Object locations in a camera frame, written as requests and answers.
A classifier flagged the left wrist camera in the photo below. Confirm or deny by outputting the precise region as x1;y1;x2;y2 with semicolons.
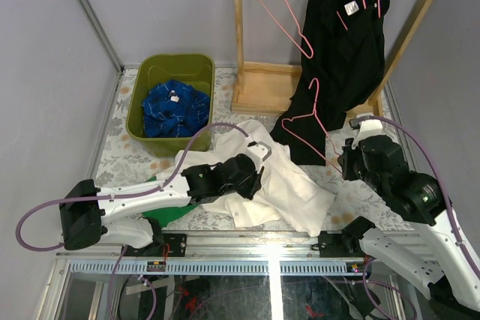
245;141;272;167

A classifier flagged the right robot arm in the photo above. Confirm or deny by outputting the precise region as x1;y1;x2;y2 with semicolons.
320;135;479;319

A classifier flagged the white shirt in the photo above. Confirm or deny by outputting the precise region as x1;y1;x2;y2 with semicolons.
153;119;338;238

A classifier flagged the blue plaid shirt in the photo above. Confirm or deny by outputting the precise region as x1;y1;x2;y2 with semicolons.
141;79;211;138

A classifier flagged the aluminium rail frame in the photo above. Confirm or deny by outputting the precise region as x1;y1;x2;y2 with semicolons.
37;229;480;320

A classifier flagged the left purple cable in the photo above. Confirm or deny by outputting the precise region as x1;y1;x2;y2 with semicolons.
15;121;251;252

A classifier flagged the pink hanger of white shirt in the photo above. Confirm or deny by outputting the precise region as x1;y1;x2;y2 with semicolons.
281;77;342;174

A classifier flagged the floral table mat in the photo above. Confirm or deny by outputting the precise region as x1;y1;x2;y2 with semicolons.
94;68;410;231

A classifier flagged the olive green plastic basket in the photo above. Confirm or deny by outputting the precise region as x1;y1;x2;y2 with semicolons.
126;54;215;157

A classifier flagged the wooden clothes rack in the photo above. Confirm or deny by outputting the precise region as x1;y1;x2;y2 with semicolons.
231;0;434;117

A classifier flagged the green cloth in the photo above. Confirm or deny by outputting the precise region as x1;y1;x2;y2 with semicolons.
141;175;198;228

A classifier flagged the pink wire hanger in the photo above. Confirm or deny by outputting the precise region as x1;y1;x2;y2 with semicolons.
244;0;314;61

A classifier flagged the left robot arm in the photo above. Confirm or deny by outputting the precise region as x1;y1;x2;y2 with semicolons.
59;154;265;256

